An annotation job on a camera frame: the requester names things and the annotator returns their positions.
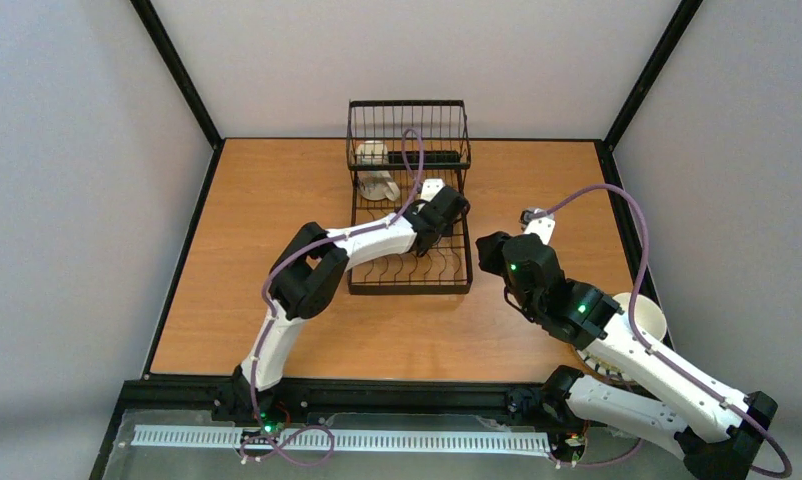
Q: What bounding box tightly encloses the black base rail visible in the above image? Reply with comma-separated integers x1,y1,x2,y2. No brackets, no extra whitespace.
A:
119,375,591,430

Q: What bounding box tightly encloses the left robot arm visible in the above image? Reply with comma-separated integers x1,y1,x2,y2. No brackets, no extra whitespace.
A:
238,186,470,392

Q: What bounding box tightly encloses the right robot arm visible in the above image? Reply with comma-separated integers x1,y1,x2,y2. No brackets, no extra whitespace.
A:
476,232,777,479

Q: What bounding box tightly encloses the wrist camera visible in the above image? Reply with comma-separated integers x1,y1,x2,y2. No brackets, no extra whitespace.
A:
520,207,556,245
418,178,445,202

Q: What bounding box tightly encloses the white slotted cable duct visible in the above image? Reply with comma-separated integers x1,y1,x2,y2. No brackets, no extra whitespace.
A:
127,425,550,456

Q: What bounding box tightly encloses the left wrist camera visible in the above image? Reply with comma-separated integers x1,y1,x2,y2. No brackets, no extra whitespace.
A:
418,178,445,202

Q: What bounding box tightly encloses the white floral mug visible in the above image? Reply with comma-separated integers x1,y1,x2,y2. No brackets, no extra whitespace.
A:
355,140,400,202

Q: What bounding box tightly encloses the black enclosure frame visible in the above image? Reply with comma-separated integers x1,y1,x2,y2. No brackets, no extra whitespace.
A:
91,0,702,479

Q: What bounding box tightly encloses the green striped plate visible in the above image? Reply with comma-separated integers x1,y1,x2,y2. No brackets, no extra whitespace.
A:
574,349,637,386

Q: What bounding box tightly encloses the black wire dish rack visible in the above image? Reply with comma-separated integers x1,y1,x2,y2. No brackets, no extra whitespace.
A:
346,99,473,295

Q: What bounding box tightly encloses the white bowl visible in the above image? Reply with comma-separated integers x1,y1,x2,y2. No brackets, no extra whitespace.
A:
605,292,667,341

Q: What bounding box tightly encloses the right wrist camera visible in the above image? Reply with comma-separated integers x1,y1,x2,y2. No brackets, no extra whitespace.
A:
520,207,556,245

